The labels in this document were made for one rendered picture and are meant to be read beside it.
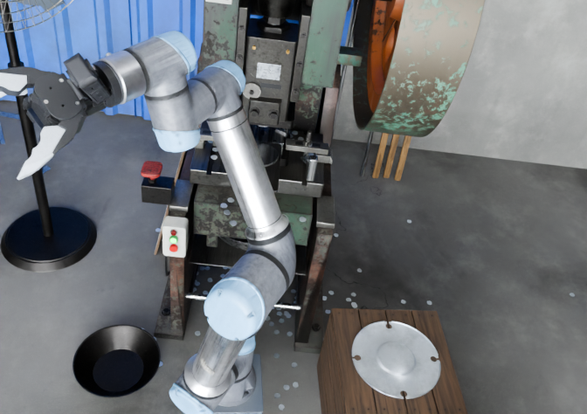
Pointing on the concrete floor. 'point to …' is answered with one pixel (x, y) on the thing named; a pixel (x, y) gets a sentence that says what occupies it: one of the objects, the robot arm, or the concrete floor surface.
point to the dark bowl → (116, 361)
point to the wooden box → (350, 382)
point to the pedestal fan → (64, 249)
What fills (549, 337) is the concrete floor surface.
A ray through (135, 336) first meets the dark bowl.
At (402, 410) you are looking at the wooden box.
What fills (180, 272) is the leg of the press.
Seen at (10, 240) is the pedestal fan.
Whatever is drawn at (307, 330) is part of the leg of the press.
